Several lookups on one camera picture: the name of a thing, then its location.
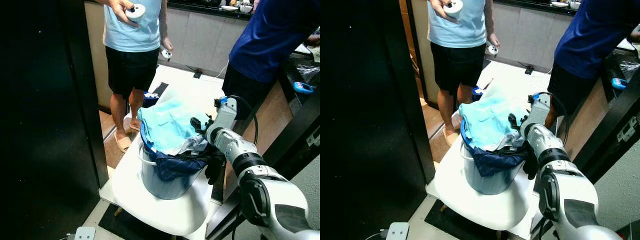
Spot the metal door bracket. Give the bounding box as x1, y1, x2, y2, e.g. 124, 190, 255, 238
616, 115, 640, 144
305, 127, 321, 148

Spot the black door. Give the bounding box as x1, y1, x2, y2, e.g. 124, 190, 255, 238
0, 0, 110, 240
320, 0, 437, 240

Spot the black floor mat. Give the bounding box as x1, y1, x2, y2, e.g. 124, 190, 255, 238
424, 199, 502, 240

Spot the grey white garment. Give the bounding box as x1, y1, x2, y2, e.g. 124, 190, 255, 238
176, 134, 209, 156
496, 130, 524, 152

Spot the black garment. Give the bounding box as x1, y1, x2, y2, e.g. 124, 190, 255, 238
203, 152, 227, 186
519, 144, 540, 181

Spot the beige sandal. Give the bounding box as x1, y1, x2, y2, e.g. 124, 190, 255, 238
442, 126, 459, 147
113, 130, 132, 154

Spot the clear plastic bag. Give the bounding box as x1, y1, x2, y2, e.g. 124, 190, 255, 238
297, 64, 321, 84
618, 59, 640, 81

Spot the light blue garment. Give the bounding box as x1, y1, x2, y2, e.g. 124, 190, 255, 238
137, 97, 211, 154
458, 93, 526, 151

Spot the person in dark blue shirt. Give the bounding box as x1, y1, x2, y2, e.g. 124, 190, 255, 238
547, 0, 640, 129
221, 0, 321, 122

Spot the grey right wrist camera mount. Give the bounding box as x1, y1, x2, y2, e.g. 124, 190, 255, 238
528, 92, 552, 129
214, 97, 239, 132

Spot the light-shirt person right hand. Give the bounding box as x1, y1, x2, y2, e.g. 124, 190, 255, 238
107, 0, 139, 26
429, 0, 459, 24

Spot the grey plastic laundry bucket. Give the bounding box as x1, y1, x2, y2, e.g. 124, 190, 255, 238
459, 120, 532, 196
138, 122, 212, 201

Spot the person in light blue shirt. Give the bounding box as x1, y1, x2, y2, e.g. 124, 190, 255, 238
94, 0, 174, 154
427, 0, 501, 147

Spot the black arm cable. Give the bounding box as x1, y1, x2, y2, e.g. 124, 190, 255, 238
226, 95, 260, 147
535, 91, 571, 147

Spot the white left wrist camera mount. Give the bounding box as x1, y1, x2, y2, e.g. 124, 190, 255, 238
385, 222, 410, 240
74, 226, 96, 240

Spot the dark blue garment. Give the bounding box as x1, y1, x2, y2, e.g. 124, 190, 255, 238
471, 146, 532, 179
149, 147, 215, 182

